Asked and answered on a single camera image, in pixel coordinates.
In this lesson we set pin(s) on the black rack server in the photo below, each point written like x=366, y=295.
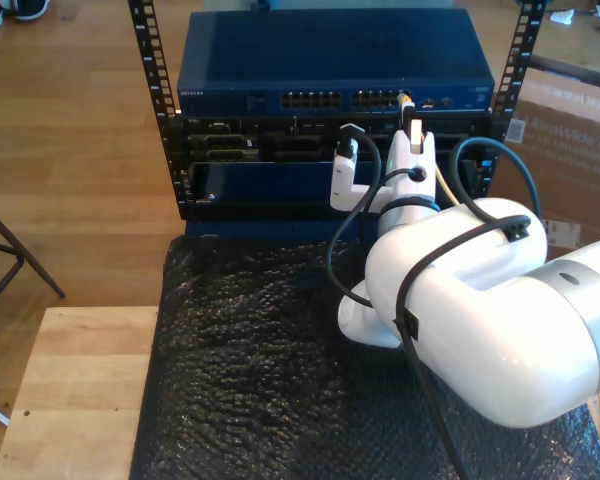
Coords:
x=280, y=145

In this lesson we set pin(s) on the dark shoe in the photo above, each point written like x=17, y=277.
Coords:
x=32, y=9

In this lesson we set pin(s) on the black metal stool frame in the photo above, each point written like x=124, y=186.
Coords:
x=30, y=256

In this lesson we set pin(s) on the brown cardboard box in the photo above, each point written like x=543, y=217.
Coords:
x=570, y=165

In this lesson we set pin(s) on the blue network switch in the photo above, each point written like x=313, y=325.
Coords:
x=305, y=50

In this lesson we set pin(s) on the black bubble mat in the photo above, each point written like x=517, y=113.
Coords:
x=255, y=375

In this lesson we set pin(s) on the black perforated rack post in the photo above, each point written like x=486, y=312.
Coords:
x=512, y=50
x=172, y=150

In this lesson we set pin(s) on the blue rack shelf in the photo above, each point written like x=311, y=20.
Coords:
x=270, y=182

